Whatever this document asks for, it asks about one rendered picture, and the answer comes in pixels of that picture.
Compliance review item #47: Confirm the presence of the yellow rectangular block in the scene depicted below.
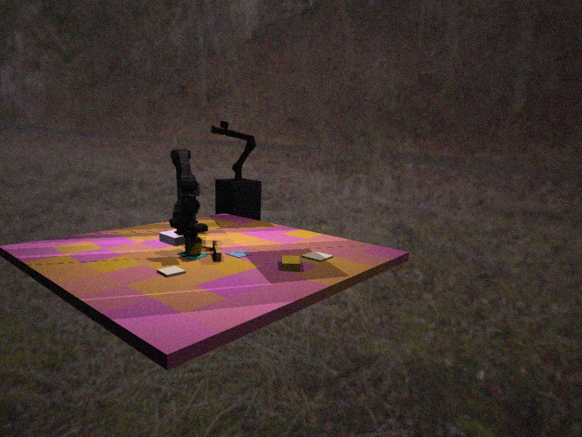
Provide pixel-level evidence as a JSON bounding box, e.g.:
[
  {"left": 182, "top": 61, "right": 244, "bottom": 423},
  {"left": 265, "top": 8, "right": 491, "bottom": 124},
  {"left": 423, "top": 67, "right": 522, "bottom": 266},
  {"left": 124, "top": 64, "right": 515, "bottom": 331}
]
[{"left": 282, "top": 255, "right": 300, "bottom": 271}]

